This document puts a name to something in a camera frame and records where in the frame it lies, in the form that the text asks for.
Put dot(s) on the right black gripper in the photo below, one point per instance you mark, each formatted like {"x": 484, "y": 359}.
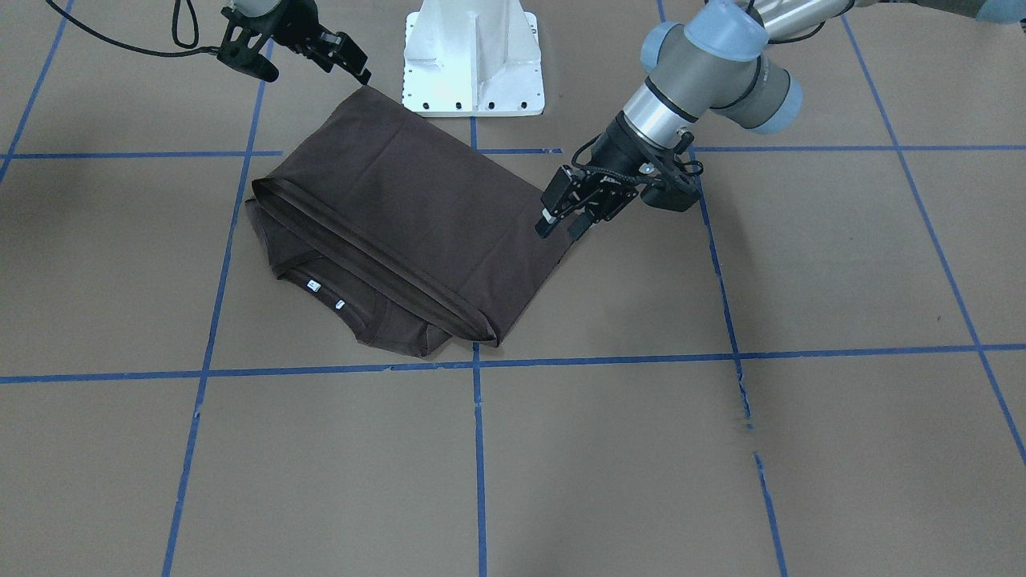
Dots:
{"x": 294, "y": 22}

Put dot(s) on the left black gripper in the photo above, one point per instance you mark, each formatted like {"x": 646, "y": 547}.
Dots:
{"x": 620, "y": 147}

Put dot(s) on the dark brown t-shirt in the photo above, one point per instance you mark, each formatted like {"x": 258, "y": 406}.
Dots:
{"x": 408, "y": 235}

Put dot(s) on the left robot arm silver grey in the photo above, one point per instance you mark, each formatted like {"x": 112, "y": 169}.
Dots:
{"x": 717, "y": 63}

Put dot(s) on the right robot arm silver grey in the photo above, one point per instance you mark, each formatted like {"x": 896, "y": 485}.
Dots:
{"x": 255, "y": 6}

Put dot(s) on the blue tape line rear crosswise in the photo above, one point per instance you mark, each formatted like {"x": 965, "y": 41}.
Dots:
{"x": 993, "y": 147}

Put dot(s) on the blue tape line crosswise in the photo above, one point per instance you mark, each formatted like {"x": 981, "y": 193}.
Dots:
{"x": 265, "y": 371}
{"x": 993, "y": 147}

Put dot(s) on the blue tape line centre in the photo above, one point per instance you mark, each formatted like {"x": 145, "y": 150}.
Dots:
{"x": 479, "y": 453}

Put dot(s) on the blue tape line front crosswise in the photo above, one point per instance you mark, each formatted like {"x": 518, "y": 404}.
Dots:
{"x": 265, "y": 371}

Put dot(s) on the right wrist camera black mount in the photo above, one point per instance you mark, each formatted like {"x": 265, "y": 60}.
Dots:
{"x": 246, "y": 35}

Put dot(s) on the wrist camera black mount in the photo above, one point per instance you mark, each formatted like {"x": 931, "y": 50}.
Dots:
{"x": 246, "y": 35}
{"x": 674, "y": 188}

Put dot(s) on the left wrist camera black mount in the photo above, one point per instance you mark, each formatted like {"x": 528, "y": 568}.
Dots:
{"x": 674, "y": 188}

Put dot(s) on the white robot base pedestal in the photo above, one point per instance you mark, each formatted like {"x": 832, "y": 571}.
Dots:
{"x": 473, "y": 59}

